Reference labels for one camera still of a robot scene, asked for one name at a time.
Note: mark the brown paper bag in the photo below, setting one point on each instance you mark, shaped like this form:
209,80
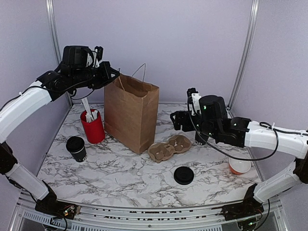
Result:
130,112

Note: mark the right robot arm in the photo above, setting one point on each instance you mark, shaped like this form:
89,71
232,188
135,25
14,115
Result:
208,117

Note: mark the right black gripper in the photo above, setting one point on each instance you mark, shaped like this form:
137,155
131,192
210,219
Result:
185,114

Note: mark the black paper coffee cup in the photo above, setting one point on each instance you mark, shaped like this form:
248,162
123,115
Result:
80,156

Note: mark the cardboard cup carrier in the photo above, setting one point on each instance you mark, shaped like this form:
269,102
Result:
163,151

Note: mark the right aluminium frame post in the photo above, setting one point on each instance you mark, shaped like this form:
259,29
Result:
246,50

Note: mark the black plastic cup lid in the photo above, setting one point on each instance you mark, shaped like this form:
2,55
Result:
75,144

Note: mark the orange white bowl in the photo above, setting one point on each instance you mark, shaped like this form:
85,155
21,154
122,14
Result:
239,167

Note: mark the left aluminium frame post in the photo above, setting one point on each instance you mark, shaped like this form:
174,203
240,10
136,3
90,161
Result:
53,29

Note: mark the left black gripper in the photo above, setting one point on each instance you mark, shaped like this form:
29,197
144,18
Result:
106,74

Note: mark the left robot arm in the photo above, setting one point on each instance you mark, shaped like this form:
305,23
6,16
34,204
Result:
80,67

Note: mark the white sachet in holder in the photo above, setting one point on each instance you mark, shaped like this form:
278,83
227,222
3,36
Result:
94,114

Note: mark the front aluminium rail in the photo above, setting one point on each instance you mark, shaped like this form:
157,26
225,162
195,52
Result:
107,218

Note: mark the red cylindrical holder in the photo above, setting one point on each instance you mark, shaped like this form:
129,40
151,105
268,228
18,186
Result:
94,130

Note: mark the aluminium frame post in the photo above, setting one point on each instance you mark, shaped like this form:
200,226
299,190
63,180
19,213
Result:
53,29
246,50

